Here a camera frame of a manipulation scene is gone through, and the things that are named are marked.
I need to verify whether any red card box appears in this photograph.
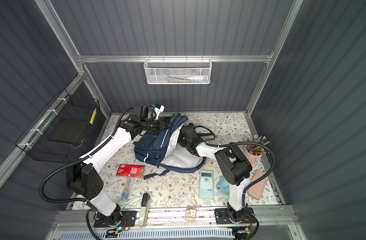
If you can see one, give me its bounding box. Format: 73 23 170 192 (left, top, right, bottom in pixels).
116 164 145 178

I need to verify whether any small clear staples box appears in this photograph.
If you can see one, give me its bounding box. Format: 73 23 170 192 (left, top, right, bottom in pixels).
185 206 197 222

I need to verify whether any black right cable conduit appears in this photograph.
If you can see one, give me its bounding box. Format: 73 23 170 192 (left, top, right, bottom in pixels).
194 125 276 194

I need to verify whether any black and cream stapler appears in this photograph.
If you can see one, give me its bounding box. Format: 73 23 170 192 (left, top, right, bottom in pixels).
138 193 151 228

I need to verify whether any pink pencil cup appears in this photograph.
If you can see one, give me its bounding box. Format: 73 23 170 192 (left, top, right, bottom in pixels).
242 147 261 166

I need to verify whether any black wire wall basket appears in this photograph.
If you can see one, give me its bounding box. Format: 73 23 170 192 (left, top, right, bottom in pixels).
15 92 106 163

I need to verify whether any white wire mesh basket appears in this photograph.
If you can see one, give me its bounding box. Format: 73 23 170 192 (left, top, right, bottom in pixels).
144 59 213 85

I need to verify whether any light blue calculator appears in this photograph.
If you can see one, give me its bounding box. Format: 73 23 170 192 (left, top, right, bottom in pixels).
199 170 215 200

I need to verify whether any bundle of coloured pencils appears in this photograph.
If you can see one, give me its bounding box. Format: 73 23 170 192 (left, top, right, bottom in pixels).
247 135 270 156

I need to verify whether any black cable conduit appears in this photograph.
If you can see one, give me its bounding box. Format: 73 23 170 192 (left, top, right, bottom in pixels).
194 125 276 194
38 106 134 204

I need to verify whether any clear pen pouch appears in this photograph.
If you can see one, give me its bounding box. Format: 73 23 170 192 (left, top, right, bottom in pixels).
121 178 135 201

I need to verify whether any black left cable conduit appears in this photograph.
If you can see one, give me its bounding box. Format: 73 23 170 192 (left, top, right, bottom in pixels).
38 106 134 204

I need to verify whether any pink pencil case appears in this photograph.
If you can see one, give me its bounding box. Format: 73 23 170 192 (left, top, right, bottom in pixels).
248 170 268 200

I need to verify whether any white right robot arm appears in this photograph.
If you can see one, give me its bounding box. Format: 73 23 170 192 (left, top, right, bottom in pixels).
178 124 252 223

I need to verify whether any navy blue student backpack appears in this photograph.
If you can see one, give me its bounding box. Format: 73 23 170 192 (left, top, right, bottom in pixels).
134 113 207 180

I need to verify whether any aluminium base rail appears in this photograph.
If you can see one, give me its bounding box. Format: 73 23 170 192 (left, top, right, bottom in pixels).
94 205 256 232

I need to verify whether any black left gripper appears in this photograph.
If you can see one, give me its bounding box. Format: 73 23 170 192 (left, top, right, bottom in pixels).
141 117 174 133

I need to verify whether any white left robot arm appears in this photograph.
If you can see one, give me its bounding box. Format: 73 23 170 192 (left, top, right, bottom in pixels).
66 104 172 217

